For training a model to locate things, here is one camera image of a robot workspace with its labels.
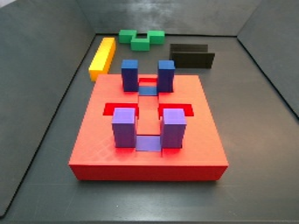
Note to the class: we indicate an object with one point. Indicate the long yellow block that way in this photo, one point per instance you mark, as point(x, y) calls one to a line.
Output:
point(102, 57)

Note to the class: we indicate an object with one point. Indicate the red slotted base board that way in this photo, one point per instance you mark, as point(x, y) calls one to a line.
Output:
point(97, 160)

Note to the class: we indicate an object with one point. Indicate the purple U-shaped block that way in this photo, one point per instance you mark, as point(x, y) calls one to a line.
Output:
point(169, 139)

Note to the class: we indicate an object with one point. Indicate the dark blue U-shaped block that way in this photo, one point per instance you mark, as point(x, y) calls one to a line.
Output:
point(147, 86)

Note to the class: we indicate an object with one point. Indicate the green stepped block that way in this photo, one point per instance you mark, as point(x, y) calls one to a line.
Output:
point(140, 44)

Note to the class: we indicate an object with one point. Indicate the black U-shaped bracket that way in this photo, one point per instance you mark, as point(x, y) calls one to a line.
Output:
point(191, 56)

